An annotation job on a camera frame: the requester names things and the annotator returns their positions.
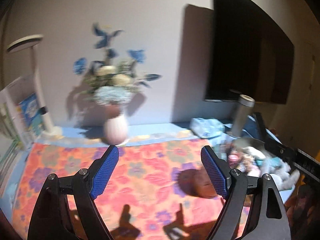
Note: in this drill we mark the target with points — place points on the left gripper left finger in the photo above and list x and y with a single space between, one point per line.
51 217

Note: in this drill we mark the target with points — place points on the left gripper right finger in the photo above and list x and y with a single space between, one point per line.
267 217

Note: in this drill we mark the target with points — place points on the white blue plush toy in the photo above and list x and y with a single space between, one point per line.
281 173

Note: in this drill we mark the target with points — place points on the person right hand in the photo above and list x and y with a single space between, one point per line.
303 208

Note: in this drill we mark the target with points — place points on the black smartphone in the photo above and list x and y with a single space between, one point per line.
261 128

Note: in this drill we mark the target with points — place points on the silver thermos bottle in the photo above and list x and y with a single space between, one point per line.
246 104

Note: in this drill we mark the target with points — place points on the light blue tissue pack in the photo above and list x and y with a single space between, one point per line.
206 128

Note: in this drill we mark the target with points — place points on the books stack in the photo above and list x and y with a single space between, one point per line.
16 137

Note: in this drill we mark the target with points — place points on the floral orange table mat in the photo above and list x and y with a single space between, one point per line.
151 179

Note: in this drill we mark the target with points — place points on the white ribbed vase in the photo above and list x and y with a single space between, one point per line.
116 126

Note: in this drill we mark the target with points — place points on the black television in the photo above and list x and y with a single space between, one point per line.
250 55

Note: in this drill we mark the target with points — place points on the blue white artificial flowers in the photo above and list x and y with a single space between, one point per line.
107 83

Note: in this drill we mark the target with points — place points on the white desk lamp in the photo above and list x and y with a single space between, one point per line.
31 42

